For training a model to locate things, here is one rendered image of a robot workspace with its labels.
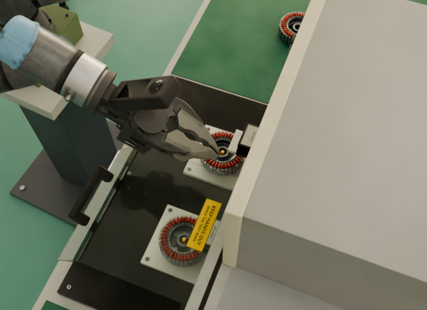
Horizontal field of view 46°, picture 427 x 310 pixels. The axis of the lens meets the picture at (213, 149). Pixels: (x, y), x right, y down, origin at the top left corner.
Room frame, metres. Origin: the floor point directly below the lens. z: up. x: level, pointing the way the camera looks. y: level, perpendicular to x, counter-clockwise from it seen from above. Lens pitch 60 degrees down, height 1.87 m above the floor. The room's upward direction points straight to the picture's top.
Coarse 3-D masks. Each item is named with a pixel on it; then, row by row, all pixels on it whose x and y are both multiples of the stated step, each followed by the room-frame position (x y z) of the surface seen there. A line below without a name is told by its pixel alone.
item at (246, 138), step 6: (246, 126) 0.61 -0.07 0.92; (252, 126) 0.61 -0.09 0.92; (258, 126) 0.61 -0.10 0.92; (240, 132) 0.62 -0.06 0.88; (246, 132) 0.59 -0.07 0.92; (252, 132) 0.59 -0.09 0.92; (234, 138) 0.60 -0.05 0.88; (240, 138) 0.58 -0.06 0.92; (246, 138) 0.57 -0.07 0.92; (252, 138) 0.57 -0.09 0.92; (234, 144) 0.58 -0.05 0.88; (240, 144) 0.56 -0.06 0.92; (246, 144) 0.56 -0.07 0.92; (228, 150) 0.57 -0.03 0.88; (234, 150) 0.57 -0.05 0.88; (240, 150) 0.56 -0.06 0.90; (246, 150) 0.55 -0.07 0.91; (246, 156) 0.55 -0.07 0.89
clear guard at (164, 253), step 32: (128, 160) 0.45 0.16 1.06; (160, 160) 0.44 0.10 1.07; (96, 192) 0.40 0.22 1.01; (128, 192) 0.38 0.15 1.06; (160, 192) 0.38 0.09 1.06; (192, 192) 0.38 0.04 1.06; (224, 192) 0.38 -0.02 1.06; (96, 224) 0.32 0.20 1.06; (128, 224) 0.32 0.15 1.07; (160, 224) 0.32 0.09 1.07; (192, 224) 0.32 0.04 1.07; (64, 256) 0.27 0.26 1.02; (96, 256) 0.26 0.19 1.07; (128, 256) 0.26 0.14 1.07; (160, 256) 0.26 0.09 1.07; (192, 256) 0.26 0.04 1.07; (160, 288) 0.21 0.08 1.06; (192, 288) 0.21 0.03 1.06
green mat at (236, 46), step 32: (224, 0) 1.19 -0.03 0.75; (256, 0) 1.19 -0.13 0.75; (288, 0) 1.19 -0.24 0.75; (416, 0) 1.19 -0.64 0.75; (224, 32) 1.05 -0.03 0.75; (256, 32) 1.05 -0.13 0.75; (192, 64) 0.93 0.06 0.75; (224, 64) 0.93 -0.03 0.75; (256, 64) 0.93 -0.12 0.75; (256, 96) 0.82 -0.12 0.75
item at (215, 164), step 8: (216, 136) 0.64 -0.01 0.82; (224, 136) 0.65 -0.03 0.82; (232, 136) 0.64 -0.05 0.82; (224, 144) 0.63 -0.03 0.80; (208, 160) 0.58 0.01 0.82; (216, 160) 0.58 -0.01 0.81; (224, 160) 0.59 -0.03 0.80; (232, 160) 0.58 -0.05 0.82; (240, 160) 0.58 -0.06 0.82; (216, 168) 0.56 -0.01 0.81; (224, 168) 0.56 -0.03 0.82; (232, 168) 0.56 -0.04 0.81
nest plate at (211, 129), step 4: (208, 128) 0.69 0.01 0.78; (212, 128) 0.69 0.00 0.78; (216, 128) 0.69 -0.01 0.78; (212, 132) 0.68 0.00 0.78; (220, 132) 0.68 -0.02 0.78; (224, 132) 0.68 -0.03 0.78; (228, 132) 0.68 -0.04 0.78; (232, 156) 0.61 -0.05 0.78; (192, 160) 0.60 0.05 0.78; (196, 160) 0.60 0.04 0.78; (200, 160) 0.60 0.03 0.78; (200, 164) 0.59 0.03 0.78; (240, 168) 0.57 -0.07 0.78; (236, 172) 0.56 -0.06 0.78; (236, 176) 0.55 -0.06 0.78
